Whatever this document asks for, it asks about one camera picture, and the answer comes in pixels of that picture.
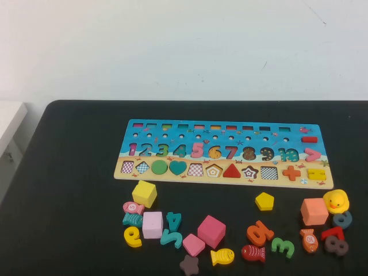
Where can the orange wooden cube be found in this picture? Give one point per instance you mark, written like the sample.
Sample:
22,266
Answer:
313,211

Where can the brown star puzzle piece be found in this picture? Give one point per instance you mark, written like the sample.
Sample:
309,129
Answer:
189,265

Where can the orange plus sign piece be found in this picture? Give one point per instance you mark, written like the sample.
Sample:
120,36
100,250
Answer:
291,173

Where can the red triangle puzzle piece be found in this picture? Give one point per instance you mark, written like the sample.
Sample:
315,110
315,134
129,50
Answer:
231,172

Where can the yellow pentagon puzzle piece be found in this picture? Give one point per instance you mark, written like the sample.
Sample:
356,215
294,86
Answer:
264,201

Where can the yellow wooden cube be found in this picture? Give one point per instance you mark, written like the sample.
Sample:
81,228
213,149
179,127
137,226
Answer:
143,194

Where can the green wooden number three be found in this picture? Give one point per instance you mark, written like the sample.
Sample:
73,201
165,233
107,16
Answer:
289,248

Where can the yellow equals sign piece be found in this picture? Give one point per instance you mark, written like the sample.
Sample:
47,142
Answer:
316,171

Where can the red wooden fish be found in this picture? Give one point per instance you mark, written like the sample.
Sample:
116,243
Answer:
253,253

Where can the red minus sign piece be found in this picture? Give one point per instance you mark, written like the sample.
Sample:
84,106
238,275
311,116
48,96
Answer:
309,139

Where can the pink wooden number five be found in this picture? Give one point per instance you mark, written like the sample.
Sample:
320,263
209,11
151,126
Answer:
197,145

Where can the brown wooden number eight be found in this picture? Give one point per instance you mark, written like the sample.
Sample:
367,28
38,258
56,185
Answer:
337,244

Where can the magenta wooden cube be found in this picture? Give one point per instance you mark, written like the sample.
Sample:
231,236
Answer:
211,231

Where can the teal heart puzzle piece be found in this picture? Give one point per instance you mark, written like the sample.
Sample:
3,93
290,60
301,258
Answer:
178,167

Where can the yellow wooden fish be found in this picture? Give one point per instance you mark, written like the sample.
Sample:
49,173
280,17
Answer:
221,256

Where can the red wooden number seven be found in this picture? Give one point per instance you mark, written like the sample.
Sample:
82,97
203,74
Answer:
330,233

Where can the blue wooden number puzzle board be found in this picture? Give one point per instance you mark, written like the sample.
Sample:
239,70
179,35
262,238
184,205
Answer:
287,180

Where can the teal wooden fish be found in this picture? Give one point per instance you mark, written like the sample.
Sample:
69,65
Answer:
132,220

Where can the orange wooden fish numbered ten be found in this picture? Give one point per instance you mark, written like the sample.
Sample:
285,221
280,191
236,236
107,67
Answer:
310,241

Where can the pink square puzzle piece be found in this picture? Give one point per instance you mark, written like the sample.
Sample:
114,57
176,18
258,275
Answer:
193,245

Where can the pink wooden fish numbered five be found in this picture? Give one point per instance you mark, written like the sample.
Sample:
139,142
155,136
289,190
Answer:
132,207

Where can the green circle puzzle piece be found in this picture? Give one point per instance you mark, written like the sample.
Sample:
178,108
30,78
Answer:
159,167

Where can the yellow rubber duck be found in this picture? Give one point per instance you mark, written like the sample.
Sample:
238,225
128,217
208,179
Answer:
335,201

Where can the grey-blue wooden number nine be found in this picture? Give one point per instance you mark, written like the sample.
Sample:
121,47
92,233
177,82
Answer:
348,221

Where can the lilac wooden cube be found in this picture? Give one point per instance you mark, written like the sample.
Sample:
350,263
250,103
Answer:
152,225

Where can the small metal cabinet latch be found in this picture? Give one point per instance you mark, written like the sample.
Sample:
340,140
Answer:
10,156

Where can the orange wooden number ten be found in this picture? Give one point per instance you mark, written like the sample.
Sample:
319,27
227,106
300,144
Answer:
266,232

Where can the pink greater-than sign piece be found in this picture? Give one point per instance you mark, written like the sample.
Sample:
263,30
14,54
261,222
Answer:
316,155

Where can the teal wooden number four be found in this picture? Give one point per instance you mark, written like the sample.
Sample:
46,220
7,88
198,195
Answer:
176,218

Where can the teal wooden number two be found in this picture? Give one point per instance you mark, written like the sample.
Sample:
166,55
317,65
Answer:
178,240

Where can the yellow wooden number six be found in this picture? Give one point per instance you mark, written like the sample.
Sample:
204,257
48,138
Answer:
136,243

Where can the white cabinet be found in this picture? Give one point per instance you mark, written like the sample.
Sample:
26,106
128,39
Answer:
8,120

